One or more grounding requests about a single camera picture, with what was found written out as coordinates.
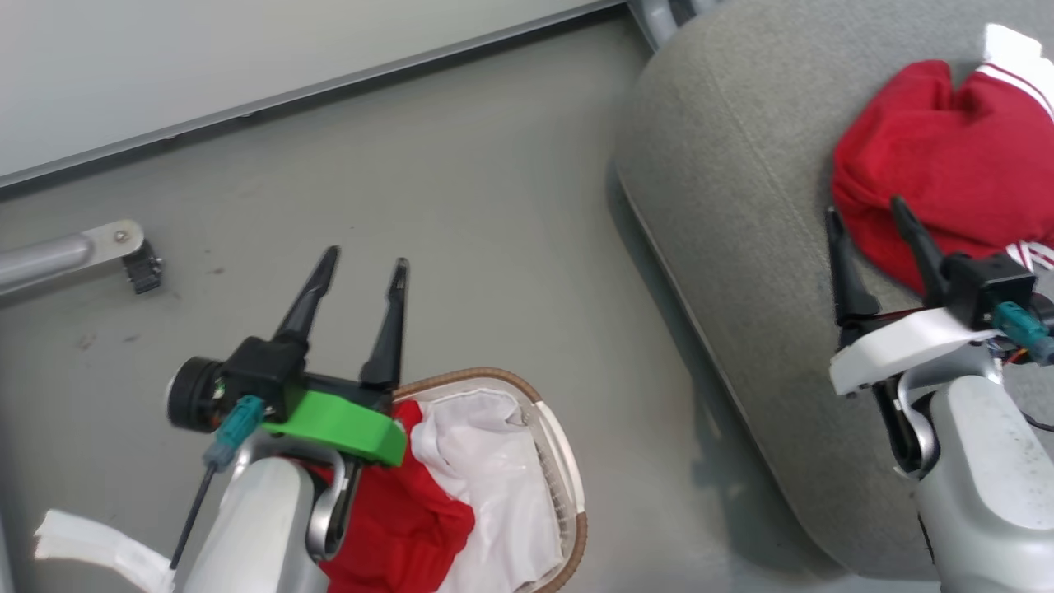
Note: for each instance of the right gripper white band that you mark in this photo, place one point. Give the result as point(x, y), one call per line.
point(897, 342)

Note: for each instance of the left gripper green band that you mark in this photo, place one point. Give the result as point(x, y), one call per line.
point(346, 420)

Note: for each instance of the grey fabric sofa seat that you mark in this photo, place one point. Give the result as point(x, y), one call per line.
point(741, 247)

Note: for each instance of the woven laundry basket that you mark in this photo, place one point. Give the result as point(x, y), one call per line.
point(568, 486)

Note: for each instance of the red garment with white stripes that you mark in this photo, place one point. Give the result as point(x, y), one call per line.
point(947, 156)

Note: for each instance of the small black caster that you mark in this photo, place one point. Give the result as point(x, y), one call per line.
point(145, 272)

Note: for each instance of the plain red garment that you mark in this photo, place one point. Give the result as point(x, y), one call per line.
point(403, 527)

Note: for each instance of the grey metal bar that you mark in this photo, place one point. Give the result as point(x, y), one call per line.
point(58, 255)

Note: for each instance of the white fabric strip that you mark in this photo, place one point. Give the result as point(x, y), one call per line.
point(90, 543)

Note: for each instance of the grey metal frame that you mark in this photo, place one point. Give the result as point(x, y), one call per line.
point(659, 16)

